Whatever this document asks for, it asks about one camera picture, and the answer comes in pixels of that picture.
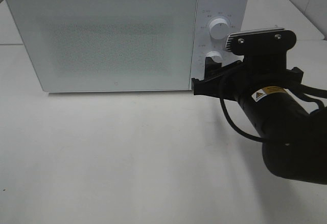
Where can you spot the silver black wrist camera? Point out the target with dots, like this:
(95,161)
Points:
(262,46)

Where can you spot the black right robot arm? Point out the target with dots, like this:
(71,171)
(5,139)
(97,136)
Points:
(289,117)

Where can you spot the upper white power knob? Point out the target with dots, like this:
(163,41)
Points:
(219,28)

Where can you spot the white timer knob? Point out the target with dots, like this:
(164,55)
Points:
(213,57)

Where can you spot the white microwave door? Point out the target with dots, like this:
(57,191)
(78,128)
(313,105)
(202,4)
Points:
(108,45)

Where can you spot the white microwave oven body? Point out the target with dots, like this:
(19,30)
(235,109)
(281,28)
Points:
(224,2)

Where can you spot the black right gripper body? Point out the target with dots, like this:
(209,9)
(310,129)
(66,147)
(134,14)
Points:
(257,78)

